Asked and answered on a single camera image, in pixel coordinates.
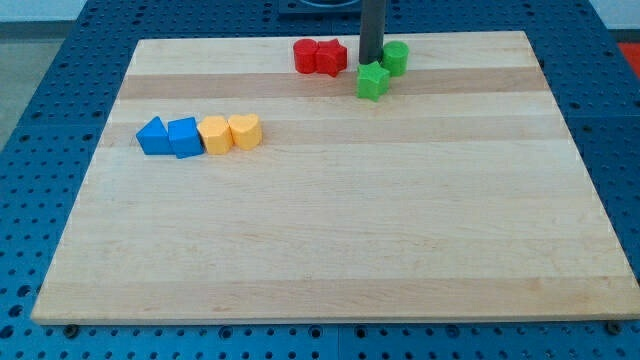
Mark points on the yellow heart block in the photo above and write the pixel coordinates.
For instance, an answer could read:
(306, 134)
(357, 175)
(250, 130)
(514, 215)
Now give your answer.
(246, 130)

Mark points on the wooden board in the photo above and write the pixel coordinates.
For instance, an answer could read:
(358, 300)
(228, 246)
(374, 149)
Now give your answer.
(459, 196)

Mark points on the green star block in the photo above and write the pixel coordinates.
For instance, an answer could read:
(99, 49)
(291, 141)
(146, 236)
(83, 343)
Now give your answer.
(372, 81)

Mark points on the yellow hexagon block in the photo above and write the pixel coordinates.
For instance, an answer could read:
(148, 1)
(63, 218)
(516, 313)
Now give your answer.
(216, 135)

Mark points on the red star block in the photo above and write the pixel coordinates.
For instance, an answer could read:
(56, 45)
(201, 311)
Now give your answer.
(331, 57)

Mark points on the red cylinder block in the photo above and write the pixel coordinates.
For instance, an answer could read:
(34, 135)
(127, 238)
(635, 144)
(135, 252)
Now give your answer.
(304, 51)

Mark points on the blue cube block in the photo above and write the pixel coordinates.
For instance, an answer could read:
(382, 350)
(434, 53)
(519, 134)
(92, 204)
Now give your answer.
(184, 138)

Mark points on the green cylinder block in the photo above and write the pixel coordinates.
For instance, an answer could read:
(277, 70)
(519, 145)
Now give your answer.
(395, 58)

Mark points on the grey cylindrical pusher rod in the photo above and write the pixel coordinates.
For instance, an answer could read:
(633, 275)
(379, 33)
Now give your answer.
(372, 28)

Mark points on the blue triangle block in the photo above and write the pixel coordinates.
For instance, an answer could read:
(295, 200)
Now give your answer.
(153, 138)

